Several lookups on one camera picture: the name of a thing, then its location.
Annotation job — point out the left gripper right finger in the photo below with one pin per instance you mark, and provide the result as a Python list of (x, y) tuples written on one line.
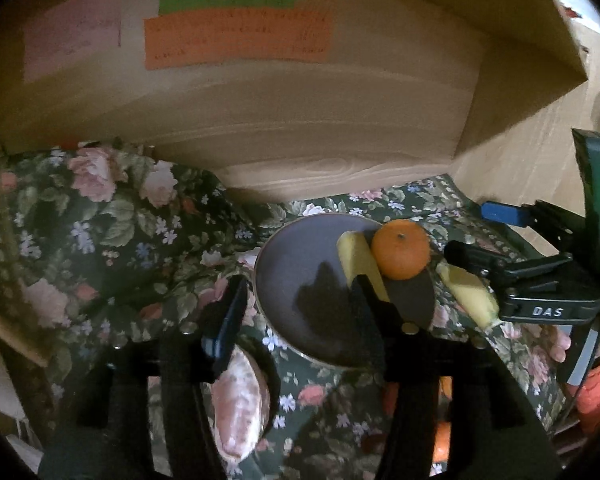
[(488, 437)]

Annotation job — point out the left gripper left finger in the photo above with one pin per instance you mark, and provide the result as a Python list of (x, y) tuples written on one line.
[(115, 401)]

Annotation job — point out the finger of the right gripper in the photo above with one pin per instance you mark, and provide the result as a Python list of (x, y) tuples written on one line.
[(548, 220), (499, 271)]

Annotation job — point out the yellow corn piece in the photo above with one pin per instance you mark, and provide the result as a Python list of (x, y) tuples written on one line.
[(470, 293), (356, 259)]

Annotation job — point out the large orange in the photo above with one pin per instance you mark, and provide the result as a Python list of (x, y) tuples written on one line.
[(443, 428), (401, 249)]

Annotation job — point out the peeled pomelo piece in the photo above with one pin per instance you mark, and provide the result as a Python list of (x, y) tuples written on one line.
[(241, 406)]

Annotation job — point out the person's right hand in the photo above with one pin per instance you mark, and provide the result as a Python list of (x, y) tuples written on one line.
[(559, 343)]

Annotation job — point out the floral green bedsheet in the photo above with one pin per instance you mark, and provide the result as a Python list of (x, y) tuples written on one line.
[(324, 419)]

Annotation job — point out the dark purple plate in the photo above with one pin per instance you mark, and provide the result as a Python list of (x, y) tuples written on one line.
[(304, 296)]

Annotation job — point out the floral pillow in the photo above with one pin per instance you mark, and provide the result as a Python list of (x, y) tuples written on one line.
[(101, 241)]

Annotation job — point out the wooden headboard shelf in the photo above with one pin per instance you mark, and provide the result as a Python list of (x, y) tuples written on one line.
[(487, 91)]

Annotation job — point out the orange sticky note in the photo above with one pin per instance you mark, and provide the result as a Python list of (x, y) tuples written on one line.
[(210, 36)]

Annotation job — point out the pink sticky note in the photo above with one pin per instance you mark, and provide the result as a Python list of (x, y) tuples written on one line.
[(68, 33)]

